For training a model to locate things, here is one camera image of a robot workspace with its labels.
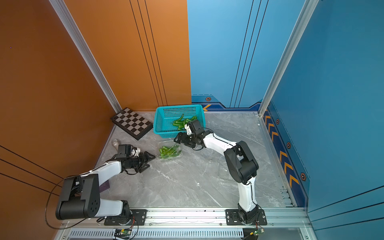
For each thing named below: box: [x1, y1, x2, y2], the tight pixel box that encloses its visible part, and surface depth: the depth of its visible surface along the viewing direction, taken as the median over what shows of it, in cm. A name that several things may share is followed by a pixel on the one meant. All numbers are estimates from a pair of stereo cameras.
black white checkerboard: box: [110, 107, 154, 141], surface depth 111 cm
